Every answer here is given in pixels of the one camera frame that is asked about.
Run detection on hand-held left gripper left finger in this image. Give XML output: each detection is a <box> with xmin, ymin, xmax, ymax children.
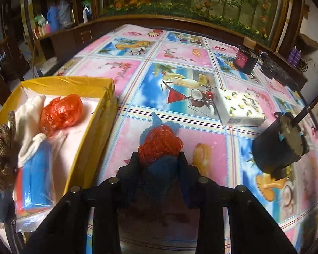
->
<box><xmin>22</xmin><ymin>151</ymin><xmax>142</xmax><ymax>254</ymax></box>

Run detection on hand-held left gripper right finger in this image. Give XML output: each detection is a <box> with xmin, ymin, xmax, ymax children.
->
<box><xmin>176</xmin><ymin>151</ymin><xmax>292</xmax><ymax>254</ymax></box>

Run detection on blue knit cloth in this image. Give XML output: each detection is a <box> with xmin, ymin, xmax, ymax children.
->
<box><xmin>140</xmin><ymin>112</ymin><xmax>187</xmax><ymax>207</ymax></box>

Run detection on small red plastic bag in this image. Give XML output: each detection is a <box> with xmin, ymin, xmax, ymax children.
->
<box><xmin>138</xmin><ymin>126</ymin><xmax>183</xmax><ymax>167</ymax></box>

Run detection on yellow cardboard box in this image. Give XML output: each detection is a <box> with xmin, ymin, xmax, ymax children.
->
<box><xmin>0</xmin><ymin>76</ymin><xmax>117</xmax><ymax>233</ymax></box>

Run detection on multicolour sponge pack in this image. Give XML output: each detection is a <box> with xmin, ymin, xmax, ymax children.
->
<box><xmin>14</xmin><ymin>140</ymin><xmax>59</xmax><ymax>233</ymax></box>

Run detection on black geared motor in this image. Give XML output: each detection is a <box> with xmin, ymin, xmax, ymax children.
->
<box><xmin>252</xmin><ymin>103</ymin><xmax>314</xmax><ymax>174</ymax></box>

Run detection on white cotton glove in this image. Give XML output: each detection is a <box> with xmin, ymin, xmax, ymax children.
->
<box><xmin>16</xmin><ymin>95</ymin><xmax>69</xmax><ymax>168</ymax></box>

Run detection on large red plastic bag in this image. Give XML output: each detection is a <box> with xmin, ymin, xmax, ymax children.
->
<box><xmin>38</xmin><ymin>94</ymin><xmax>84</xmax><ymax>138</ymax></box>

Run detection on lemon print tissue pack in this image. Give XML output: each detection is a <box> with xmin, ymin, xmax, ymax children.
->
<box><xmin>213</xmin><ymin>88</ymin><xmax>267</xmax><ymax>127</ymax></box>

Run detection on black canister with wooden cap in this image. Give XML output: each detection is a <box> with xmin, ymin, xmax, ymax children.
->
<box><xmin>233</xmin><ymin>37</ymin><xmax>259</xmax><ymax>75</ymax></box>

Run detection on black clamp tool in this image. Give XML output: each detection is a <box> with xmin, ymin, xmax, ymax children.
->
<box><xmin>258</xmin><ymin>51</ymin><xmax>300</xmax><ymax>90</ymax></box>

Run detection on white spray bottle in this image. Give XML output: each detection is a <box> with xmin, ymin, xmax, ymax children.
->
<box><xmin>81</xmin><ymin>0</ymin><xmax>92</xmax><ymax>23</ymax></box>

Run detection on pink cup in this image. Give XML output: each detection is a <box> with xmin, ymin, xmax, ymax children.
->
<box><xmin>36</xmin><ymin>25</ymin><xmax>51</xmax><ymax>36</ymax></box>

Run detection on blue plastic jug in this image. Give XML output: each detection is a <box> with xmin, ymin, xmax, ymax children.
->
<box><xmin>46</xmin><ymin>5</ymin><xmax>60</xmax><ymax>32</ymax></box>

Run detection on translucent water jug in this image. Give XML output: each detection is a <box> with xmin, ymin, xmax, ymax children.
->
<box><xmin>57</xmin><ymin>0</ymin><xmax>75</xmax><ymax>28</ymax></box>

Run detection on green packet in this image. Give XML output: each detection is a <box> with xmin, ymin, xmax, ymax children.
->
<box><xmin>34</xmin><ymin>14</ymin><xmax>47</xmax><ymax>27</ymax></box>

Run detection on glass case with artificial plants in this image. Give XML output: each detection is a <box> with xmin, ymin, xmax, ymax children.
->
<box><xmin>99</xmin><ymin>0</ymin><xmax>284</xmax><ymax>45</ymax></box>

